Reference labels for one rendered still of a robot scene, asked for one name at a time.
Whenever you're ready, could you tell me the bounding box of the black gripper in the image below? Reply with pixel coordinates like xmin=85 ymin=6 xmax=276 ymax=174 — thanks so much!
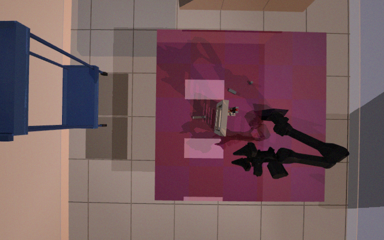
xmin=231 ymin=142 xmax=266 ymax=172

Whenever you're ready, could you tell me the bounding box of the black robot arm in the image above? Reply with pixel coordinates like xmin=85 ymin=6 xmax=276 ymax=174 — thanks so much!
xmin=251 ymin=112 xmax=350 ymax=179

